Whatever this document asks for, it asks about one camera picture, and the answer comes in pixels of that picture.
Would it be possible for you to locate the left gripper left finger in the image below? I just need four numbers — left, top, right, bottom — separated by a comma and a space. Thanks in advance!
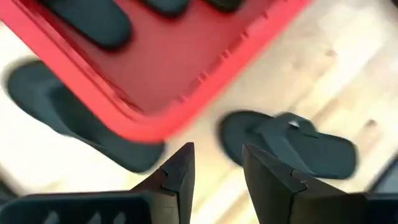
132, 142, 196, 224

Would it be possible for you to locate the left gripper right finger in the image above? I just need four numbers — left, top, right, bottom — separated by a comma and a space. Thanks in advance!
242, 144, 368, 224

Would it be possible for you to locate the black flip-flop sandal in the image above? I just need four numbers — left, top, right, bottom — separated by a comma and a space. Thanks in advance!
217, 110, 358, 180
6, 60, 166, 174

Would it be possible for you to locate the black strap slide sandal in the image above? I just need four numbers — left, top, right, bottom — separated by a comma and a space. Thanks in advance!
203, 0, 243, 13
39, 0, 133, 50
136, 0, 191, 18

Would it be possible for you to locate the red plastic bin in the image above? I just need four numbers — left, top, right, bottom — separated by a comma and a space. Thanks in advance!
0, 0, 312, 144

